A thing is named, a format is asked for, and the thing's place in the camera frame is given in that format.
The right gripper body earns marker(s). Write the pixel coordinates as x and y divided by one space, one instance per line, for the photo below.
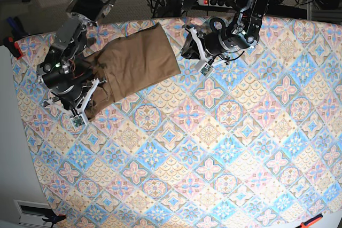
75 99

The red black clamp left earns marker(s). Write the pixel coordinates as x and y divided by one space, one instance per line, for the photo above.
13 47

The orange clamp bottom right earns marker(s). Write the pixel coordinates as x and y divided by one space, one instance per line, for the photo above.
311 221

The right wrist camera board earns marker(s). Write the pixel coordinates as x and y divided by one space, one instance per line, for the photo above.
79 120

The patterned tablecloth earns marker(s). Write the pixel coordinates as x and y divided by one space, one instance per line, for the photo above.
258 143

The orange black clamp bottom left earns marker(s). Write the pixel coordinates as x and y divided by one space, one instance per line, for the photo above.
51 217

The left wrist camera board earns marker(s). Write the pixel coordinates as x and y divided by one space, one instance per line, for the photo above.
206 70

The power strip with red switch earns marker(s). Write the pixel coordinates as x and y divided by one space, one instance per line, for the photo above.
213 3

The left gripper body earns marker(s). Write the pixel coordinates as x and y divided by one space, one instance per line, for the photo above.
210 46

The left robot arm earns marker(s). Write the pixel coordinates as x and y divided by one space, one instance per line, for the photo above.
242 32

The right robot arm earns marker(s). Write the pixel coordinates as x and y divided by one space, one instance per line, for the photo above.
64 72

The brown t-shirt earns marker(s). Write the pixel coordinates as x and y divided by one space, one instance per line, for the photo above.
129 65

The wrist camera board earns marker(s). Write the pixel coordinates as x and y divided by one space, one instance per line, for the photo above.
79 120
206 70

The white floor vent box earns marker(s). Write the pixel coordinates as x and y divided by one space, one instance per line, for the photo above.
32 213

